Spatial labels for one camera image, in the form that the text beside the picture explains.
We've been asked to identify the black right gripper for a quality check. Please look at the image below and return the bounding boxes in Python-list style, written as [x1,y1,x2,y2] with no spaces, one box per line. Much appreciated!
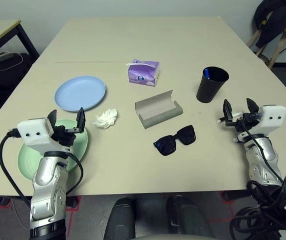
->
[223,98,261,133]

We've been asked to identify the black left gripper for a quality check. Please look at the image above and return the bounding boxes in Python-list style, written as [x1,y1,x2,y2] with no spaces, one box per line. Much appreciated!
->
[46,107,86,149]

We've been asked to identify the white tissue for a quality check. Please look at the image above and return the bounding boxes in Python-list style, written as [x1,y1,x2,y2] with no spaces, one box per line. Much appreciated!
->
[92,107,119,130]

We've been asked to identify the light green plate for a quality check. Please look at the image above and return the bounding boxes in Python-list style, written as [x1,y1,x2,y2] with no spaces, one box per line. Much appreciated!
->
[17,118,90,181]

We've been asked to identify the black sunglasses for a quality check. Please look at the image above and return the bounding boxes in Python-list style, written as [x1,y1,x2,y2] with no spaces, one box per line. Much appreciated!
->
[153,124,197,157]

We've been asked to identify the grey glasses case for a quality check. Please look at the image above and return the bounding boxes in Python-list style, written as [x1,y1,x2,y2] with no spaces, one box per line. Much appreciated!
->
[135,89,183,130]

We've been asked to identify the light blue plate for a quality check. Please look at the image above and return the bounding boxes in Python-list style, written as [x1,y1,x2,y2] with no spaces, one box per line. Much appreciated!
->
[54,75,107,113]

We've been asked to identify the black plastic cup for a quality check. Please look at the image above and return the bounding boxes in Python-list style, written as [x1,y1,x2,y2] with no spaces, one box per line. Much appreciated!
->
[196,66,230,104]

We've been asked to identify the black bag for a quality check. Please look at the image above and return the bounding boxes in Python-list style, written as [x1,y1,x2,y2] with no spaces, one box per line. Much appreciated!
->
[0,52,33,118]

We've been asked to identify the purple tissue pack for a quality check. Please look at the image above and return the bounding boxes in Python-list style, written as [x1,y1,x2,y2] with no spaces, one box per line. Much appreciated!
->
[125,59,161,88]

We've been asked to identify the grey power adapter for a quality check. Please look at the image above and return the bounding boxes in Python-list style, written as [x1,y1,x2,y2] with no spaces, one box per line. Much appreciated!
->
[0,51,15,63]

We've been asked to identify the wooden chair with jacket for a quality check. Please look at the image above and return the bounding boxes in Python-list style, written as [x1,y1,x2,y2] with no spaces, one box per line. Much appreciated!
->
[254,0,286,50]

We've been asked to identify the dark grey robot left leg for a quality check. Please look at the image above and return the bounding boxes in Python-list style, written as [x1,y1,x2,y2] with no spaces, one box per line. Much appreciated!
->
[104,197,136,240]

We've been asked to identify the dark grey robot leg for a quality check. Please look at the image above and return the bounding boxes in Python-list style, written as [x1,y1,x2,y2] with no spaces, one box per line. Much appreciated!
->
[166,194,215,240]
[104,197,136,240]

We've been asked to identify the dark grey robot right leg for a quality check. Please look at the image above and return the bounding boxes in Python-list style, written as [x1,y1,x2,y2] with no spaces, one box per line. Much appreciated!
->
[166,194,215,240]

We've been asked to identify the beige robot torso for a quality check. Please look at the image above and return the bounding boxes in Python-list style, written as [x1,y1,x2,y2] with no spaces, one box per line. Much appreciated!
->
[132,233,208,240]

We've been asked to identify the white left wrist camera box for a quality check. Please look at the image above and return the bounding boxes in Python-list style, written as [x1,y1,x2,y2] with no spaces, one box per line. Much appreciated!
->
[16,117,68,154]

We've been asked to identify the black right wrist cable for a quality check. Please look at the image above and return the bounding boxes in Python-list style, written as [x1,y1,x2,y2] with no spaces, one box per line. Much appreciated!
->
[239,119,285,183]

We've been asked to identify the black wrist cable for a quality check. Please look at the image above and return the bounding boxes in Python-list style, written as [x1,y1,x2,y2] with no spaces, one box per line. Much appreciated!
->
[239,119,285,183]
[0,127,84,208]

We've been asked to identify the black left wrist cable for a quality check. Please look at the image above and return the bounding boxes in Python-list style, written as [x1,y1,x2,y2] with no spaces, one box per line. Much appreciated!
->
[0,127,84,208]

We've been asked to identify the black tangled cable bundle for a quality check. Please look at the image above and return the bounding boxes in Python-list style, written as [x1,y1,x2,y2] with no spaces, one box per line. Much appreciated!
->
[230,174,286,240]

